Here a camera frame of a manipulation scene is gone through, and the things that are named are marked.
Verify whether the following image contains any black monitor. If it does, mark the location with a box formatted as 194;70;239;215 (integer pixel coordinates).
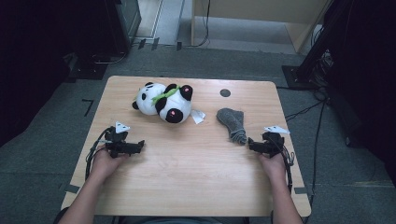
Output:
104;0;143;56

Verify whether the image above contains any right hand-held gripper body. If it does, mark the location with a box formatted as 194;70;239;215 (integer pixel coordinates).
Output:
261;125;290;158

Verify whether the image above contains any panda plush toy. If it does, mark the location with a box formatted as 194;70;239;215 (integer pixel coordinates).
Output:
131;81;206;125

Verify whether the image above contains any left hand-held gripper cable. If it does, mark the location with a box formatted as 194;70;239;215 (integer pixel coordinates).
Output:
84;126;114;182

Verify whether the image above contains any hand-held gripper cable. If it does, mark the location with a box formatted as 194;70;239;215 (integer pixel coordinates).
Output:
84;126;114;182
274;136;295;194

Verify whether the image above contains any right hand-held gripper cable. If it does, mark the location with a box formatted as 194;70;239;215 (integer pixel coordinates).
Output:
274;136;295;194

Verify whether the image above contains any person's left hand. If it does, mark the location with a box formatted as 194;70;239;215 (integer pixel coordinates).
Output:
90;152;129;180

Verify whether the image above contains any person's right hand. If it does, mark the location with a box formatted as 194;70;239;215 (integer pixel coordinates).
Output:
258;152;288;183

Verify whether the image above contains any black floor cable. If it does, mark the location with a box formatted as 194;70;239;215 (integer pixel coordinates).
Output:
310;101;327;200
284;99;326;123

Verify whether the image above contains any dark curtain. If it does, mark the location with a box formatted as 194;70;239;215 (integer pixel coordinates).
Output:
0;0;117;147
323;0;396;188

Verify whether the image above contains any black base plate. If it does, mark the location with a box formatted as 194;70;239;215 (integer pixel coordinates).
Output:
68;59;109;81

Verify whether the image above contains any grey fuzzy sock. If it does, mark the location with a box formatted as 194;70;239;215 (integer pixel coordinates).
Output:
216;107;248;147

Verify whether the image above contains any black hanging cable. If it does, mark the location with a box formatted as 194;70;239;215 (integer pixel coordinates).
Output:
186;0;211;49

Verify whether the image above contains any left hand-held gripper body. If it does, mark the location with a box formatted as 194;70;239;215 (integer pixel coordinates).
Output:
104;120;138;159

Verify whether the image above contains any black metal stand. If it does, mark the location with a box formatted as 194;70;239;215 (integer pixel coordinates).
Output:
281;0;348;91

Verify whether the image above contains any person's clothing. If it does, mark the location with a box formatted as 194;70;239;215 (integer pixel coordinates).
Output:
118;217;250;224

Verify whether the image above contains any light wooden cabinet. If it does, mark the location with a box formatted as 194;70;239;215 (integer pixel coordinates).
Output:
190;0;335;54

